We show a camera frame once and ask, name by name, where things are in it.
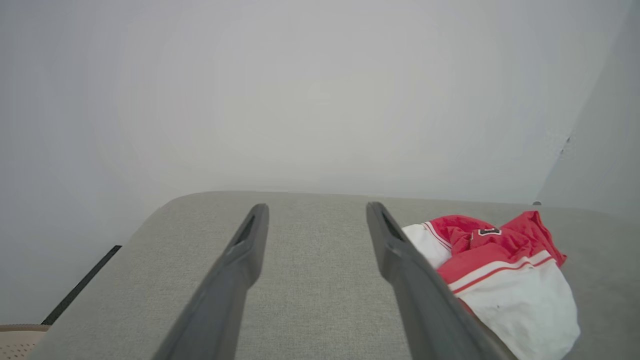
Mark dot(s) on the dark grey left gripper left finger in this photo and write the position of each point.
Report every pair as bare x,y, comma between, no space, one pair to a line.
220,300

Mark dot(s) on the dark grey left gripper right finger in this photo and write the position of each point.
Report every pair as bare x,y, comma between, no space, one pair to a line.
430,310

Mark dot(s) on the red and white jersey garment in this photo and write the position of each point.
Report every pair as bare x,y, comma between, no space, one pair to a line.
520,300

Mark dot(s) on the black skirting strip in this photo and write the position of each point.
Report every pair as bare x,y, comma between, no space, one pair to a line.
80,285

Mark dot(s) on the beige laundry basket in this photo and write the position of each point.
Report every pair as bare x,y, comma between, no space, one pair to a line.
17,345

